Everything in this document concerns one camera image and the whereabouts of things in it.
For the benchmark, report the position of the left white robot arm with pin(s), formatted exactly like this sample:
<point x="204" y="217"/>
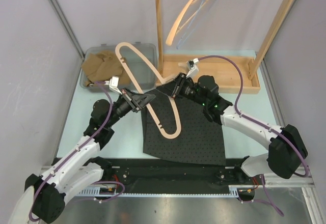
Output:
<point x="81" y="167"/>

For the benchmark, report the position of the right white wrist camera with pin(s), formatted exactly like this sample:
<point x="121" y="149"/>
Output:
<point x="193" y="68"/>

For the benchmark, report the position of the hanging wooden hanger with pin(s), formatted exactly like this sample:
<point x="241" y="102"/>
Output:
<point x="172" y="33"/>

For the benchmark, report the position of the clear grey plastic bin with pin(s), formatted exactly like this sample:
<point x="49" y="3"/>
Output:
<point x="143" y="74"/>

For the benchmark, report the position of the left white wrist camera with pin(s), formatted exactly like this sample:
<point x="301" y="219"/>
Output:
<point x="113" y="84"/>

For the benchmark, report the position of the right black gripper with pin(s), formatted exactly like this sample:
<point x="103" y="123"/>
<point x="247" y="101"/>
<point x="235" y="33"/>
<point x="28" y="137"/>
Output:
<point x="174" y="88"/>

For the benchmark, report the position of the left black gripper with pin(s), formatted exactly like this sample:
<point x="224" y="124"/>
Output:
<point x="138" y="101"/>

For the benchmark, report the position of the wooden clothes rack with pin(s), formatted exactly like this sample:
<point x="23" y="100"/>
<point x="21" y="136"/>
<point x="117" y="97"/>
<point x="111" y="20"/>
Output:
<point x="224" y="73"/>

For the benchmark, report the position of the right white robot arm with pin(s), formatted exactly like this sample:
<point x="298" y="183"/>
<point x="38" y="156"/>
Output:
<point x="285" y="147"/>

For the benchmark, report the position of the light blue wire hanger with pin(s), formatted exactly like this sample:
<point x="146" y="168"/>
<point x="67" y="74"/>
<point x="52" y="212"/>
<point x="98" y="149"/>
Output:
<point x="196" y="13"/>

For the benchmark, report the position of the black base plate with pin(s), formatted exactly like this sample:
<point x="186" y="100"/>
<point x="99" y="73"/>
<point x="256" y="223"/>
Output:
<point x="154" y="176"/>

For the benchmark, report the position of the dark grey dotted skirt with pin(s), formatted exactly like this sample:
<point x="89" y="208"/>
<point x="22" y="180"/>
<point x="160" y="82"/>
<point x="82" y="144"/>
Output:
<point x="200" y="141"/>

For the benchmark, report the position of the aluminium frame rail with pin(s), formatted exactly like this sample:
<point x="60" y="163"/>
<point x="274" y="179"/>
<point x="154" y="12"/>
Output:
<point x="272" y="180"/>

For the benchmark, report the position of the light wooden hanger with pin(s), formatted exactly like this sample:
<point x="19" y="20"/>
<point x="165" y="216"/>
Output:
<point x="138" y="88"/>

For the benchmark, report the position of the white slotted cable duct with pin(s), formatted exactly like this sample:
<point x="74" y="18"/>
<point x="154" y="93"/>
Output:
<point x="106" y="192"/>

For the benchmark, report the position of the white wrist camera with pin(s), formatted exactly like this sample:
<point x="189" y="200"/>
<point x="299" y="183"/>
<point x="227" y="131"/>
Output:
<point x="193" y="68"/>
<point x="113" y="84"/>

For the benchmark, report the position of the tan crumpled cloth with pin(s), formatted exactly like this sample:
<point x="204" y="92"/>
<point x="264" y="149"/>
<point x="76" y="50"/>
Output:
<point x="103" y="66"/>

